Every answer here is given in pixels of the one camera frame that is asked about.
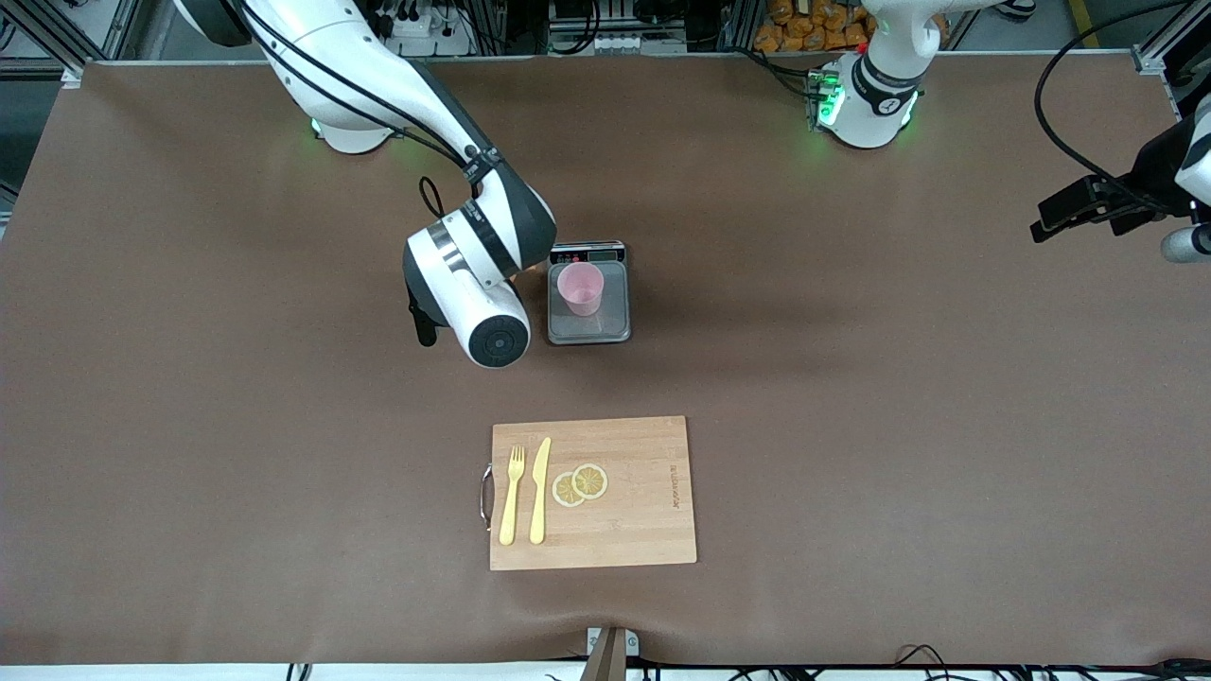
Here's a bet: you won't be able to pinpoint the wooden cutting board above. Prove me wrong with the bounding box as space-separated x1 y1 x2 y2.
480 415 699 572

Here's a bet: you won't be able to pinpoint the white socket strip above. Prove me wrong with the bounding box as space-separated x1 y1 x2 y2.
549 30 688 56

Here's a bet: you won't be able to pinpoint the pink plastic cup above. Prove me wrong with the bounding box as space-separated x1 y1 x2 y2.
556 262 606 318

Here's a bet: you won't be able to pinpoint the steel kitchen scale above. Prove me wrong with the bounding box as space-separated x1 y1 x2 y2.
546 240 633 346

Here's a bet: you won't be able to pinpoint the orange snack packets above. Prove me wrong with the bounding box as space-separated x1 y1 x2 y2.
754 0 876 54

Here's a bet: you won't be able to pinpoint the black cable loop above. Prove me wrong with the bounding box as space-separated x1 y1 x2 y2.
894 644 958 681

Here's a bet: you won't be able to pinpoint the aluminium frame profile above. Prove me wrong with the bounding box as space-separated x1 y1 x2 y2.
1132 0 1211 119
0 0 143 91

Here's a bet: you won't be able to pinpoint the white power strip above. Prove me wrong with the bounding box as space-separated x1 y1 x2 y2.
378 8 474 58

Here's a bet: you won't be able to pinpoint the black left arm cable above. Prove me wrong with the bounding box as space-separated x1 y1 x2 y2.
1034 0 1195 211

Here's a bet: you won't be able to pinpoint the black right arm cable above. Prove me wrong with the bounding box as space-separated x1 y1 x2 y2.
241 0 493 220

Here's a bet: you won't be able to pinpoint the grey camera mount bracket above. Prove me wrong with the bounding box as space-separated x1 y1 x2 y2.
584 625 641 681

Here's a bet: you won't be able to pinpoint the black base cable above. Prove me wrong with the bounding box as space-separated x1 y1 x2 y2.
733 45 816 100

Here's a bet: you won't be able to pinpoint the yellow plastic knife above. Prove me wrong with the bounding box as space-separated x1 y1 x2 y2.
529 436 553 546

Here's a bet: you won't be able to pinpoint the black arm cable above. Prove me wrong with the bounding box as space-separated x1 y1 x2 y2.
241 0 493 220
1034 0 1195 211

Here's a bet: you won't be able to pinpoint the yellow plastic fork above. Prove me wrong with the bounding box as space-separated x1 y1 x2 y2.
499 445 526 547

